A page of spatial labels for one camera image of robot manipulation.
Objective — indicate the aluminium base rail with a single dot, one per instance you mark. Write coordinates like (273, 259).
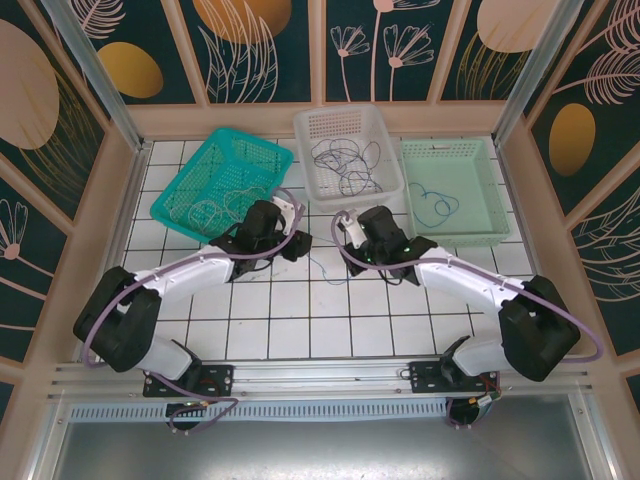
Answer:
(320, 375)

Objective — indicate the grey metal sheet panel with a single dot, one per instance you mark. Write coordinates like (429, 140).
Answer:
(320, 450)

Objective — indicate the clear white plastic basket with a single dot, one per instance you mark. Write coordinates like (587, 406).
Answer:
(345, 125)

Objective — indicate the base connector wiring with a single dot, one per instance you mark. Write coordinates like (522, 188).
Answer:
(187, 407)
(480, 400)

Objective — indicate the small metal loop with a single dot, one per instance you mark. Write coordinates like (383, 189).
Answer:
(399, 372)

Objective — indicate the teal plastic basket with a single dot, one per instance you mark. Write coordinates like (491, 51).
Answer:
(235, 165)

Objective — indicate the mint green plastic basket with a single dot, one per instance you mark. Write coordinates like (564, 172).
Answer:
(465, 165)

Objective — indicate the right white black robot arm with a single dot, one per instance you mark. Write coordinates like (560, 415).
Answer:
(460, 280)

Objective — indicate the aluminium side rail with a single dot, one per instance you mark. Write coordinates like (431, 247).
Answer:
(515, 200)
(129, 200)

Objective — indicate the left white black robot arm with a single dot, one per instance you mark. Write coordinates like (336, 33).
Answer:
(185, 272)

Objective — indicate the aluminium corner post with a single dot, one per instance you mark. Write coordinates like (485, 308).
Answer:
(100, 85)
(525, 80)

